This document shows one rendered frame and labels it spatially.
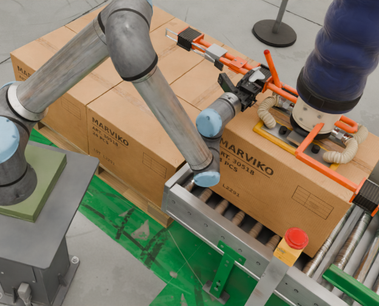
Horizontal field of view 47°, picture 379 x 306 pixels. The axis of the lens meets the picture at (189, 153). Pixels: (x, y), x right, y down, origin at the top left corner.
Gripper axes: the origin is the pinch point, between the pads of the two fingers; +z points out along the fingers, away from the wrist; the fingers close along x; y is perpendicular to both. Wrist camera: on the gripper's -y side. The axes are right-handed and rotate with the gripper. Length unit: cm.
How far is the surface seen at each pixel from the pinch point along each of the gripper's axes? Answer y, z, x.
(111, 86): -77, -1, -53
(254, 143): 15.2, -19.1, -13.1
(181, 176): -9, -28, -47
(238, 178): 13.6, -20.0, -35.6
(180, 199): -3, -36, -50
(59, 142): -105, -19, -105
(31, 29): -213, 47, -107
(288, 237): 45, -53, -4
